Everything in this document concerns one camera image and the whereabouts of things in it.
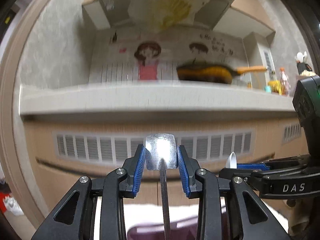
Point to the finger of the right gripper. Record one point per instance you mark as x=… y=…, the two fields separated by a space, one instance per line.
x=252 y=166
x=251 y=176

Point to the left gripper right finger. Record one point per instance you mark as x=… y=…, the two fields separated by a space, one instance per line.
x=228 y=208

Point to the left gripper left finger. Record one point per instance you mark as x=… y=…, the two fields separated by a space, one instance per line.
x=94 y=207

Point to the white ceramic spoon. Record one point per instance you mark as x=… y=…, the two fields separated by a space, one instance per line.
x=231 y=161

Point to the small side ventilation grille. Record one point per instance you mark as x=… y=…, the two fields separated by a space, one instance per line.
x=291 y=132

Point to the purple utensil holder bin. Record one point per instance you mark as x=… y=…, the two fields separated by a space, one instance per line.
x=181 y=229

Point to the white towel mat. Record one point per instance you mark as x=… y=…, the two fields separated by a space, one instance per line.
x=142 y=214

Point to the grey ventilation grille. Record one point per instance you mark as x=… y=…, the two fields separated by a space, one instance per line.
x=114 y=148

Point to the orange cap bottle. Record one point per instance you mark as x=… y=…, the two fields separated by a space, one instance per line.
x=284 y=82

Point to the yellow container on counter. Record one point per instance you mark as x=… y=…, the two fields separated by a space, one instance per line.
x=275 y=86

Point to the utensil cup with spoons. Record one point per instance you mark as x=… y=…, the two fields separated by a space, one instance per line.
x=302 y=66

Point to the range hood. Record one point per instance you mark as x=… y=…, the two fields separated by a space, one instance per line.
x=159 y=15

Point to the cartoon wall sticker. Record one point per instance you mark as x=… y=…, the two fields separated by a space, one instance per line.
x=130 y=54

